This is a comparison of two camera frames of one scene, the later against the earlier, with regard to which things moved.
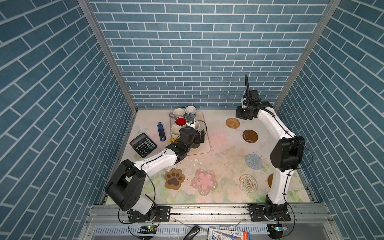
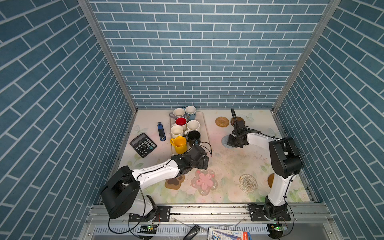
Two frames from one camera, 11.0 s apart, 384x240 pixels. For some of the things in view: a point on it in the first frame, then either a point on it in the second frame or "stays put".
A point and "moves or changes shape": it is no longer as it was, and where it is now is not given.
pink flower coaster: (204, 181) stays put
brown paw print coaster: (173, 179) stays put
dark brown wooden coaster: (250, 136) moves or changes shape
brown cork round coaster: (270, 180) stays put
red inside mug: (181, 121) stays put
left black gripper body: (196, 139) to (200, 164)
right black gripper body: (243, 113) to (233, 141)
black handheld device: (192, 233) stays put
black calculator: (143, 145) stays put
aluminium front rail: (312, 222) stays put
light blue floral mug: (190, 111) stays put
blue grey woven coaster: (254, 161) to (224, 142)
